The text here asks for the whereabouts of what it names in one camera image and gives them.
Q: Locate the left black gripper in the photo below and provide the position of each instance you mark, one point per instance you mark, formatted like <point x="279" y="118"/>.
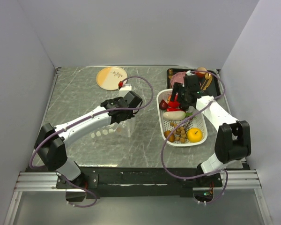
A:
<point x="117" y="100"/>

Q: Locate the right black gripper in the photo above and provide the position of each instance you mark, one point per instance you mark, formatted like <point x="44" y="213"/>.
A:
<point x="177" y="87"/>

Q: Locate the red apple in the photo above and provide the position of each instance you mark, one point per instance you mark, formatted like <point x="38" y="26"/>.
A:
<point x="174" y="103"/>

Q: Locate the red chili pepper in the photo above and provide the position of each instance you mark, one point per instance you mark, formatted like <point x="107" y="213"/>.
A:
<point x="169" y="109"/>

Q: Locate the white radish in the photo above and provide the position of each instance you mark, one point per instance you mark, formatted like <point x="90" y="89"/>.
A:
<point x="174" y="115"/>

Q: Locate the clear dotted zip bag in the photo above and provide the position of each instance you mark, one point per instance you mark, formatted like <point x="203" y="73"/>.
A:
<point x="124" y="129"/>

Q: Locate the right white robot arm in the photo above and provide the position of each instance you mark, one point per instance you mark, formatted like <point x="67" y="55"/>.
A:
<point x="233" y="141"/>

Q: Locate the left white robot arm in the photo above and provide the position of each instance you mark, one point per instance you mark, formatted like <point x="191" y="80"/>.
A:
<point x="52" y="142"/>

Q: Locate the pink dotted plate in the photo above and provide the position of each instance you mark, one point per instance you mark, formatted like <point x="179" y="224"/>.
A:
<point x="177" y="78"/>

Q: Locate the gold fork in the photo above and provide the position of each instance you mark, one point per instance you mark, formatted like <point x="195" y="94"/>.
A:
<point x="169" y="77"/>

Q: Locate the orange cup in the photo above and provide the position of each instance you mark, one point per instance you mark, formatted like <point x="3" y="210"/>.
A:
<point x="201" y="72"/>

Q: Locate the orange cream round plate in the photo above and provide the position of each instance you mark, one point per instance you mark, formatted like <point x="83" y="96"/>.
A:
<point x="109" y="77"/>

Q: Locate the gold spoon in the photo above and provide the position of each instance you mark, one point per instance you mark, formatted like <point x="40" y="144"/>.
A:
<point x="207" y="81"/>

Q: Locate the black serving tray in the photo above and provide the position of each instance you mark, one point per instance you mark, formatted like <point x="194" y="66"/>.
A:
<point x="213" y="89"/>

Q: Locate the white perforated basket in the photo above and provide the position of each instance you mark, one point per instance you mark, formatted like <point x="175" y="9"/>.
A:
<point x="197" y="121"/>

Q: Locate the brown longan bunch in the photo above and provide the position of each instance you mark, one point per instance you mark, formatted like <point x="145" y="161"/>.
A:
<point x="181" y="131"/>

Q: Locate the yellow apple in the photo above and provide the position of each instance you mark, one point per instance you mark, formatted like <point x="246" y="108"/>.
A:
<point x="194" y="135"/>

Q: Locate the brown kiwi fruit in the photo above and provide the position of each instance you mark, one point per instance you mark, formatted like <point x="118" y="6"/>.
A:
<point x="171" y="137"/>

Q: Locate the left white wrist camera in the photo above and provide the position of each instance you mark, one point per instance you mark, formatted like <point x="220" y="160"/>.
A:
<point x="123" y="88"/>

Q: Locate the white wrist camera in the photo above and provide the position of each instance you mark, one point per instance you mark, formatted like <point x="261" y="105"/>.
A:
<point x="189" y="72"/>
<point x="123" y="88"/>

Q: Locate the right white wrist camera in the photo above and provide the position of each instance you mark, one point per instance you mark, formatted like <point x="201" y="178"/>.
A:
<point x="189" y="72"/>

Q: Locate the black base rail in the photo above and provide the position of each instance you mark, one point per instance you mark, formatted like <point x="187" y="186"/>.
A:
<point x="133" y="182"/>

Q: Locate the aluminium frame rail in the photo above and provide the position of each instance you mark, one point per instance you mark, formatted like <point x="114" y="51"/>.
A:
<point x="46" y="181"/>

